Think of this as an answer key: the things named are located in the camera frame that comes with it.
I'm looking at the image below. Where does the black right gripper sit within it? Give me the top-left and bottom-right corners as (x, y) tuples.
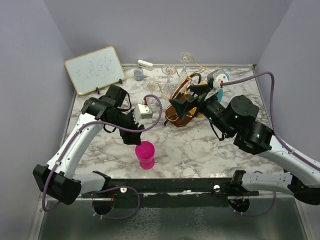
(169, 83), (234, 137)

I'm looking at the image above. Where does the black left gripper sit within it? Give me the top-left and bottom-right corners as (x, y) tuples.
(107, 108), (145, 145)

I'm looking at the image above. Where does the pink plastic wine glass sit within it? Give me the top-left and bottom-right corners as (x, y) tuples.
(135, 141), (156, 170)

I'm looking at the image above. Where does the blue plastic wine glass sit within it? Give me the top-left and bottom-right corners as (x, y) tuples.
(216, 71), (231, 102)

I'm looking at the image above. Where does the clear wine glass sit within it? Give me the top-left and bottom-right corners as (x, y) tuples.
(179, 52), (191, 79)

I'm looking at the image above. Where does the yellow plastic wine glass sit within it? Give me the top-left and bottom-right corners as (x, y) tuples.
(186, 109), (204, 119)

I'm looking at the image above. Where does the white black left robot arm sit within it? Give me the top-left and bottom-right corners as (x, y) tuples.
(32, 85), (152, 205)

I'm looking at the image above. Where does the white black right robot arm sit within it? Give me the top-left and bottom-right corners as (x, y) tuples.
(169, 86), (320, 205)

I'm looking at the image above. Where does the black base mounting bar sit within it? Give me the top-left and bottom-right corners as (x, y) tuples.
(81, 177), (259, 208)

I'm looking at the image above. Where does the small clear blue cup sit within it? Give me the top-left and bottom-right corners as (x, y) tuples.
(133, 68), (145, 82)

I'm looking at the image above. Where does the white whiteboard eraser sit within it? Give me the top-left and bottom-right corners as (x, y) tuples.
(137, 59), (154, 71)

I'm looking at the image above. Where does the small whiteboard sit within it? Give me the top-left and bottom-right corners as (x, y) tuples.
(64, 46), (126, 96)

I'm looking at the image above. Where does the gold wire wine glass rack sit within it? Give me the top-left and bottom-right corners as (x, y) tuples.
(147, 52), (211, 127)

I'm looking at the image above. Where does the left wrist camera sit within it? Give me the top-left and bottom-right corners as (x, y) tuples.
(133, 103), (153, 124)

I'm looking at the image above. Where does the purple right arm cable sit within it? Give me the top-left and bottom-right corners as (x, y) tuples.
(221, 71), (320, 218)

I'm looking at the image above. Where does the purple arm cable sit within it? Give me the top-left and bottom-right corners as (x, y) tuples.
(41, 94), (163, 220)
(221, 71), (320, 218)

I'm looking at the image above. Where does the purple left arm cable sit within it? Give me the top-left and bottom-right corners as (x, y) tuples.
(41, 94), (163, 220)

